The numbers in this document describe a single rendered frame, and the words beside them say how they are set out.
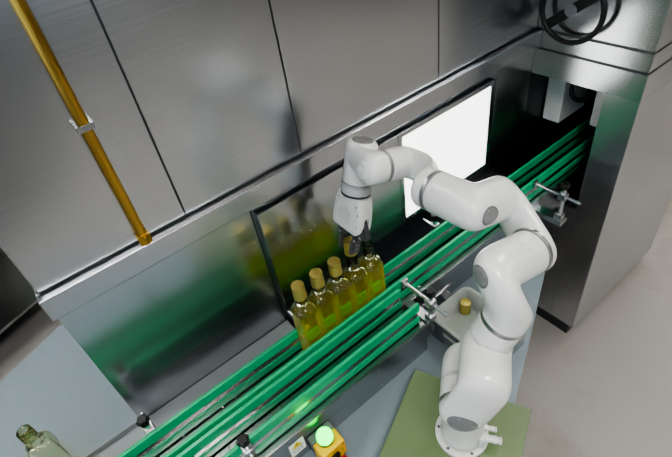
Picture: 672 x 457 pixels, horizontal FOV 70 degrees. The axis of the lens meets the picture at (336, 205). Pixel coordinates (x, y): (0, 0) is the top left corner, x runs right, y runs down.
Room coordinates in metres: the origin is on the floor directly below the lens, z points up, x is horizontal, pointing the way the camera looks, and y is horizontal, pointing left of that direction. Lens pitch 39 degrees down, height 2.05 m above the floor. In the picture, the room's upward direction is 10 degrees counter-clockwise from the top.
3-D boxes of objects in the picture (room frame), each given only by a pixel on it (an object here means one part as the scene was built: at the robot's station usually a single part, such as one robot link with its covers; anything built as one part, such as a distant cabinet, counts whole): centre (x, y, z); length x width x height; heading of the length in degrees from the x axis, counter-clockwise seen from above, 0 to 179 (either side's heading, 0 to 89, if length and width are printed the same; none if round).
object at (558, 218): (1.20, -0.74, 0.90); 0.17 x 0.05 x 0.23; 32
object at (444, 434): (0.52, -0.22, 0.92); 0.16 x 0.13 x 0.15; 68
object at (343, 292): (0.86, 0.03, 0.99); 0.06 x 0.06 x 0.21; 32
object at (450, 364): (0.52, -0.21, 1.08); 0.13 x 0.10 x 0.16; 160
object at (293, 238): (1.16, -0.18, 1.15); 0.90 x 0.03 x 0.34; 122
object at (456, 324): (0.84, -0.35, 0.80); 0.22 x 0.17 x 0.09; 32
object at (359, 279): (0.89, -0.02, 0.99); 0.06 x 0.06 x 0.21; 32
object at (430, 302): (0.86, -0.20, 0.95); 0.17 x 0.03 x 0.12; 32
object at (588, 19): (1.42, -0.81, 1.49); 0.21 x 0.05 x 0.21; 32
